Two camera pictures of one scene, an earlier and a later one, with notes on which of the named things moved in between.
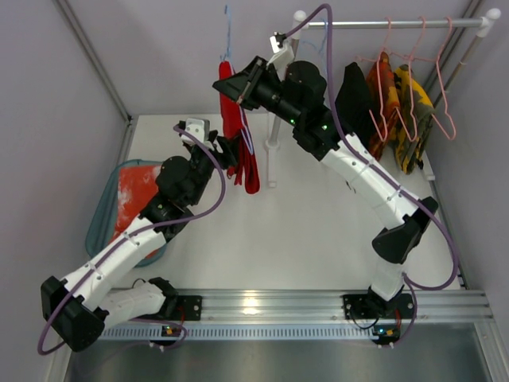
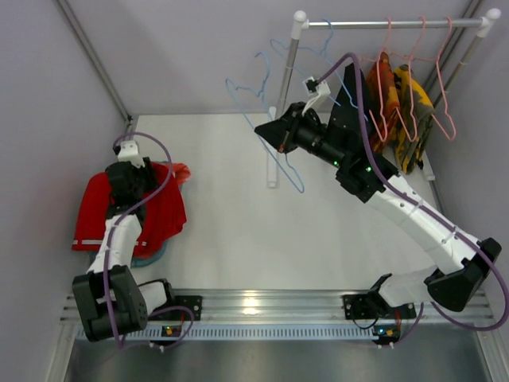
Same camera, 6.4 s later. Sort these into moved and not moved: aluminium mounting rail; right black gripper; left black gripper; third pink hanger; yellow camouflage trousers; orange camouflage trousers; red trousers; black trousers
Moved: right black gripper; left black gripper; red trousers
Not moved: black trousers; orange camouflage trousers; aluminium mounting rail; third pink hanger; yellow camouflage trousers
